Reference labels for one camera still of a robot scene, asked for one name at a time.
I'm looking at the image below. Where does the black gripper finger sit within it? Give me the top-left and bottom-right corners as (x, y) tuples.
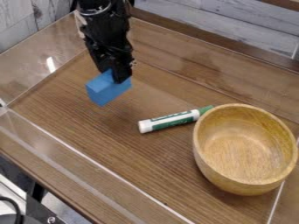
(110, 59), (134, 84)
(85, 41), (112, 73)

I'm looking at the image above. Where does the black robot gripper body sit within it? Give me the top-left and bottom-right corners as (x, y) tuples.
(78, 10), (133, 62)

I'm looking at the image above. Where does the blue rectangular block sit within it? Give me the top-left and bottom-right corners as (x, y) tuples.
(85, 69), (132, 106)

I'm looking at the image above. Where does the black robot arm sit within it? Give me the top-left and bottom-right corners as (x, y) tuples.
(76, 0), (134, 84)

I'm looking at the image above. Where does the brown wooden bowl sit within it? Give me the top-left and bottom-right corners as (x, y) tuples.
(192, 103), (299, 196)

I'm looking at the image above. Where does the green and white marker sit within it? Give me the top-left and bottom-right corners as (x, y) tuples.
(137, 106), (212, 134)

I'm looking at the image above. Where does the clear acrylic tray wall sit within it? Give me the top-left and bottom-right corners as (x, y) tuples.
(0, 10), (299, 224)

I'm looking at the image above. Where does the black equipment with cable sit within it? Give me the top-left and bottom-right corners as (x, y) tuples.
(0, 196), (66, 224)

